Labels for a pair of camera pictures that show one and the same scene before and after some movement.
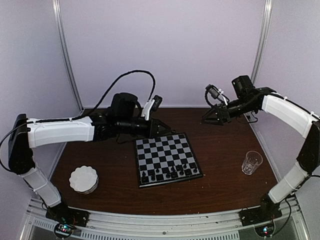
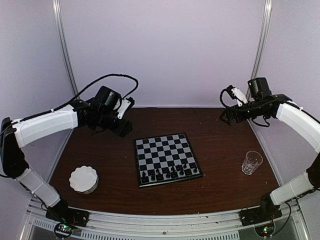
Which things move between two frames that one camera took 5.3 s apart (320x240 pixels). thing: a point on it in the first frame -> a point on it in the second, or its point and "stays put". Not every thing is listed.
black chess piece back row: (174, 173) stays put
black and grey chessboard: (166, 159) stays put
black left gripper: (152, 130) -> (122, 129)
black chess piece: (144, 178) stays put
